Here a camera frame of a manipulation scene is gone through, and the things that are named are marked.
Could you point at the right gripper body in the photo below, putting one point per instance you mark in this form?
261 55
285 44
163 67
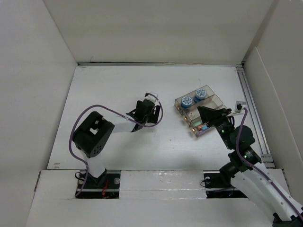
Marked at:
224 127

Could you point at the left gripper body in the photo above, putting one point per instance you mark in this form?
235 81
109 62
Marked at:
151 118

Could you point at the blue round jar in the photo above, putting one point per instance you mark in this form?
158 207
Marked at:
200 95
186 102

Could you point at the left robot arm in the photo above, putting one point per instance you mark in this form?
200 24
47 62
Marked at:
88 139

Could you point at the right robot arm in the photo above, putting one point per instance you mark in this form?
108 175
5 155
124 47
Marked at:
246 172

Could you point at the clear three-drawer organizer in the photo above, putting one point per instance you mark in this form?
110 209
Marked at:
211 101

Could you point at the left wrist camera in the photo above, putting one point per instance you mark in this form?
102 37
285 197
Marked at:
151 97

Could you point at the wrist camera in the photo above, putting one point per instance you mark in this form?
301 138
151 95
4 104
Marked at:
151 97
239 108

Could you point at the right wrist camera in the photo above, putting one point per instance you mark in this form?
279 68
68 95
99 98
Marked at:
239 108

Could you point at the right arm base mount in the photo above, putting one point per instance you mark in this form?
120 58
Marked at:
217 188

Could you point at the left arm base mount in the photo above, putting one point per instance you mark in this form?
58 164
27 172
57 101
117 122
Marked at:
107 186

